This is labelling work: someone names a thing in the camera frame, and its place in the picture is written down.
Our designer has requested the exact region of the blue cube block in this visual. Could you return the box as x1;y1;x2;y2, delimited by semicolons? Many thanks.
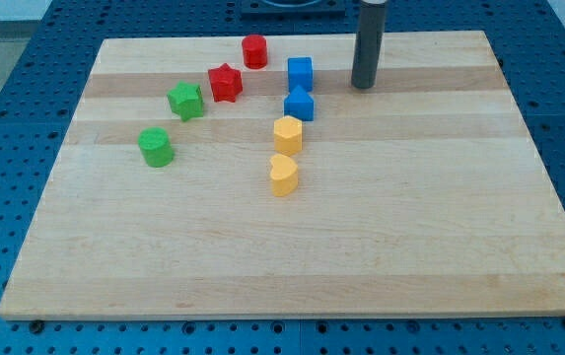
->
287;57;314;92

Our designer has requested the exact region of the yellow heart block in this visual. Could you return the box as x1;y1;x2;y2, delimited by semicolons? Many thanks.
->
269;153;299;197

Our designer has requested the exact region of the wooden board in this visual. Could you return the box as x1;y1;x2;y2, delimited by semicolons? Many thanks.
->
0;31;565;320

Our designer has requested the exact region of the yellow hexagon block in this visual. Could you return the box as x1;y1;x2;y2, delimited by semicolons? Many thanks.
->
273;115;303;156

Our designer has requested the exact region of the blue triangular prism block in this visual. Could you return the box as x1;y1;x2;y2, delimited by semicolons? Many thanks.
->
283;86;315;121

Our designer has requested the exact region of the red star block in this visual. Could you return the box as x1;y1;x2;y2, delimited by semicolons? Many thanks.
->
208;63;243;103

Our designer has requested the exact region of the green star block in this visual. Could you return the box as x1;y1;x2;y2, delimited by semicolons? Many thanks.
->
167;81;204;121

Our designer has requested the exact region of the red cylinder block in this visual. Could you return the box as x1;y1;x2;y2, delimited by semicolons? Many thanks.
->
242;35;268;69

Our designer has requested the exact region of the green cylinder block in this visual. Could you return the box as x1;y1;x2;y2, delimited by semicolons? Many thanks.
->
137;127;175;168

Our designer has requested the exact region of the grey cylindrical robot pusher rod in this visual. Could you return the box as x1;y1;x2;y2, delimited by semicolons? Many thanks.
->
351;0;388;90

